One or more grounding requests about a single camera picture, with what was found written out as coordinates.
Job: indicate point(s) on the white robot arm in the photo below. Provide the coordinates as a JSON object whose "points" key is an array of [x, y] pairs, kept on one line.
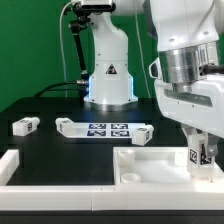
{"points": [[189, 86]]}

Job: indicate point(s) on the white tag base sheet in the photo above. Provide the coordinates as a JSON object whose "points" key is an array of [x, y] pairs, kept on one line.
{"points": [[102, 130]]}

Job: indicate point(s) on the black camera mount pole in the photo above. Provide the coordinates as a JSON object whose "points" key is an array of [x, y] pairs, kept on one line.
{"points": [[83, 12]]}

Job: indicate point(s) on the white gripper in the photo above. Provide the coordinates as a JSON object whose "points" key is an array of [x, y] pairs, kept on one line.
{"points": [[203, 109]]}

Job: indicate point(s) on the white U-shaped fence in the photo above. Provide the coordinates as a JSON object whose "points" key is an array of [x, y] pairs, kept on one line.
{"points": [[100, 198]]}

